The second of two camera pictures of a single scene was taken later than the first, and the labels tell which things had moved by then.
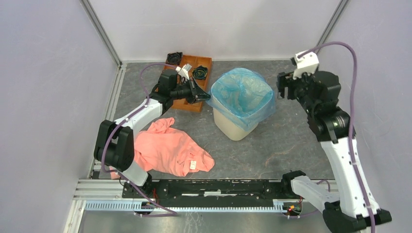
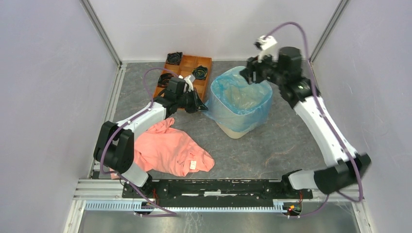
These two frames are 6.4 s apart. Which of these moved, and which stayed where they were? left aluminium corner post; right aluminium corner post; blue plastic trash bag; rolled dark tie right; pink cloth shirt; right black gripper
Moved: right black gripper; blue plastic trash bag
Stayed: right aluminium corner post; pink cloth shirt; rolled dark tie right; left aluminium corner post
